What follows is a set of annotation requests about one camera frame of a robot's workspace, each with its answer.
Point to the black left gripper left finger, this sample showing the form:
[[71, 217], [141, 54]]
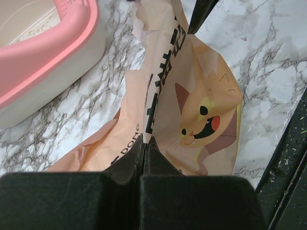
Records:
[[106, 200]]

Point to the pink and white litter box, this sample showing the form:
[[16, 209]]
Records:
[[45, 46]]

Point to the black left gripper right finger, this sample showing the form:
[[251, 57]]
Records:
[[171, 201]]

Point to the peach cat litter bag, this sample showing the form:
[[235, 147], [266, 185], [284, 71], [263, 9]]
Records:
[[184, 96]]

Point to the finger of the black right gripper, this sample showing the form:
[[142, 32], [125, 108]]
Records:
[[200, 13]]

